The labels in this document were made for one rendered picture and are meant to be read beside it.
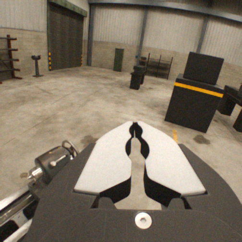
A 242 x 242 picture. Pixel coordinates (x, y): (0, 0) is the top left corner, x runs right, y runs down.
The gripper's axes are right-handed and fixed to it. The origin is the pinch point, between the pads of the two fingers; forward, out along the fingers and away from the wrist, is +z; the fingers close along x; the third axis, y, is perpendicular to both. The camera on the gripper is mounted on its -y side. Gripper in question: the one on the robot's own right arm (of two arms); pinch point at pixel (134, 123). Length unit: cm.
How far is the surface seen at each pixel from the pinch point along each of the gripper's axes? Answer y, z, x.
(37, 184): 58, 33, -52
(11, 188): 139, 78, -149
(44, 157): 38, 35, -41
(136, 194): 161, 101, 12
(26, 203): 66, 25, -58
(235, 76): 130, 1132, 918
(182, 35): -159, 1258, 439
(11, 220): 67, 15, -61
